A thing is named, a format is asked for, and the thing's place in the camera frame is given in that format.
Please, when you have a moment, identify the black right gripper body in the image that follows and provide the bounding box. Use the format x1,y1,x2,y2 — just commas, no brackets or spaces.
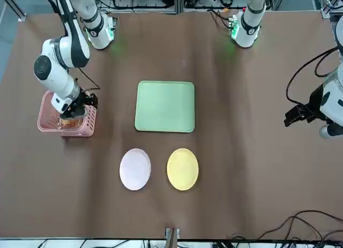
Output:
71,92,91,116

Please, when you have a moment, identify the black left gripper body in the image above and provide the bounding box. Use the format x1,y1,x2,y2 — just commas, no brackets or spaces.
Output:
307,84,326,122

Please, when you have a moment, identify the clear-wrapped bread pack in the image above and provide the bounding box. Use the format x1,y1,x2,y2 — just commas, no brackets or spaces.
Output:
55,116,83,130

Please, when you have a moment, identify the small pink slotted basket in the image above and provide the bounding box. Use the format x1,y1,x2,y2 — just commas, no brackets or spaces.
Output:
36,89,98,138

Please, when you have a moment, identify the green rectangular tray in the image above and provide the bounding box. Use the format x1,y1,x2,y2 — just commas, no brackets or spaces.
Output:
133,80,196,134

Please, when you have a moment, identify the white round plate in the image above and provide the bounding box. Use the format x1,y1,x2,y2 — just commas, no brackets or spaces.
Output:
119,148,152,191

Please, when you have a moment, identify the yellow round plate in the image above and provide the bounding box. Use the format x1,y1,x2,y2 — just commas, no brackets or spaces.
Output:
166,148,200,192

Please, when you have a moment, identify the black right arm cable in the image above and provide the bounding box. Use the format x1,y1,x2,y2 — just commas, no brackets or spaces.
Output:
76,67,101,96

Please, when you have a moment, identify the black looped cable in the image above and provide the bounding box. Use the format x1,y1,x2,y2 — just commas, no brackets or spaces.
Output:
230,209,343,245

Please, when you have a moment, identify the aluminium frame rail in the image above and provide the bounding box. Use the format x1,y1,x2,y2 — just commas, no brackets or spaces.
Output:
0,0,27,23
318,0,343,19

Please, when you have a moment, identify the aluminium frame beam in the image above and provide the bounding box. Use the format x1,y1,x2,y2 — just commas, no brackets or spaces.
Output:
98,4,250,16

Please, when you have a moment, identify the aluminium frame post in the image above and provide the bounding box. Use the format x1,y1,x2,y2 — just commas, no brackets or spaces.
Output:
165,226,181,248

